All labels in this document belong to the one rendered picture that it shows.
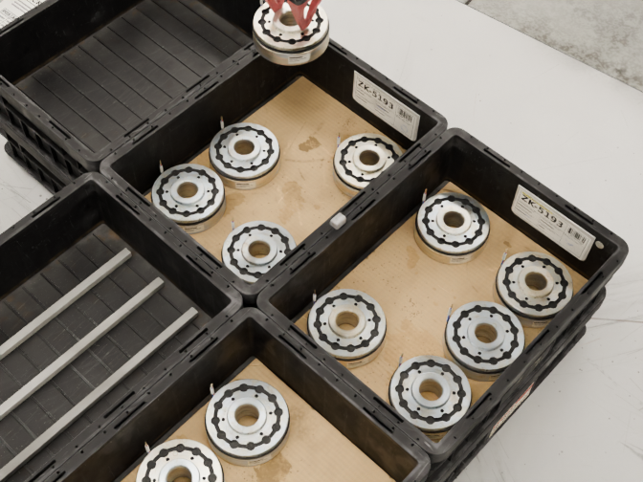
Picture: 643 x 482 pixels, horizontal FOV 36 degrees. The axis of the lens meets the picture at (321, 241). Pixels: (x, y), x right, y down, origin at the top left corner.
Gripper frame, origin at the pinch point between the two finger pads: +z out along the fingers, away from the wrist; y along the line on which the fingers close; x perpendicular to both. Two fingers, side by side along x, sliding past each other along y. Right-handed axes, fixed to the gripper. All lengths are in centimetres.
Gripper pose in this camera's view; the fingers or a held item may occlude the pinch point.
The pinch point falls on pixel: (291, 14)
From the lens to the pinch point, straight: 133.8
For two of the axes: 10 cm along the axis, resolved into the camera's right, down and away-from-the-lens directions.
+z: 0.0, 5.6, 8.3
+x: 6.7, -6.1, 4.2
